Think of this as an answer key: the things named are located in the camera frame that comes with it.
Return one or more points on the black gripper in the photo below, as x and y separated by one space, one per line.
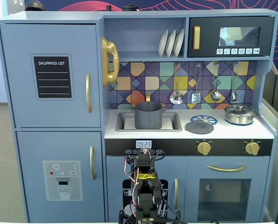
143 151

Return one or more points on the gray pot lid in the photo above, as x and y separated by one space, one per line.
199 128

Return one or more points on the shiny steel pot lid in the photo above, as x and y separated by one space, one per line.
239 109

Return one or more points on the blue dishwasher door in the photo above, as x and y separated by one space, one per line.
118 168

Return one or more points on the gray pot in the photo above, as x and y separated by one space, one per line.
148 117

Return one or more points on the gray sink basin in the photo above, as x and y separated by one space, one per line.
122 121

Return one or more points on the gold faucet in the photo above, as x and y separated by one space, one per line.
148 96

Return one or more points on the gold stove knob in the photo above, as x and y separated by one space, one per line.
252 148
203 148

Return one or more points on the black table clamp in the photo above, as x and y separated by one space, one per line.
178 215
121 216

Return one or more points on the metal skimmer spoon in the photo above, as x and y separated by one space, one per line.
176 98

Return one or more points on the metal slotted spatula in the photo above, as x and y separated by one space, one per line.
196 97

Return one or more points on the colourful tile backsplash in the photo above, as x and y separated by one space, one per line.
153 72

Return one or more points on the metal ladle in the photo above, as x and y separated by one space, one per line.
215 95

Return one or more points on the small metal hanging utensil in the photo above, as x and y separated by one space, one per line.
233 95

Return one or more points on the gold toy telephone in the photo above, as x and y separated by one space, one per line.
109 51

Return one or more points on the blue freezer door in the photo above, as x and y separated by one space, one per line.
31 149

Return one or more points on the white toy plate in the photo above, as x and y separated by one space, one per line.
179 43
170 44
162 44

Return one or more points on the blue oven door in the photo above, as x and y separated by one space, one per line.
258 172

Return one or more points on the black shopping list board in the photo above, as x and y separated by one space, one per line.
52 77

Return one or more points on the black microwave door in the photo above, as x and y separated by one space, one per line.
209 37

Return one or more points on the black cylinder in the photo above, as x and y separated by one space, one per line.
130 8

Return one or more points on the small black peg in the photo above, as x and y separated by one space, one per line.
109 8

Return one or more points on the blue fridge door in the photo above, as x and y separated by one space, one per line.
17 70

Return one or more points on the blue toy kitchen body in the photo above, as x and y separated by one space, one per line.
59 16

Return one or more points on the black rounded object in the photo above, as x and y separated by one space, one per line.
34 5

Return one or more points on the small wrist camera board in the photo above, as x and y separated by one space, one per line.
144 151

